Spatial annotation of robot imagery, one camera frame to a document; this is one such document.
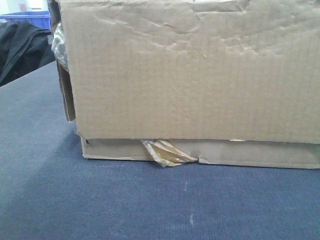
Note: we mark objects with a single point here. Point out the plain brown cardboard box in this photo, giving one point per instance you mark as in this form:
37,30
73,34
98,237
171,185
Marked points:
230,82

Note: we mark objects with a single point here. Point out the blue plastic crate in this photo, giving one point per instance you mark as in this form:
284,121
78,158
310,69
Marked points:
41,19

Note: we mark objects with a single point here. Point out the peeling yellowish packing tape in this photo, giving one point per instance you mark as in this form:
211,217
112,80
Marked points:
165,154

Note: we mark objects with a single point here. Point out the black cloth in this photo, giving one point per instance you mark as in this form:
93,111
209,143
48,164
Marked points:
24,48

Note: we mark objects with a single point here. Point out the crumpled clear plastic wrap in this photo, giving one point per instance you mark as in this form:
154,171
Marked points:
59,47

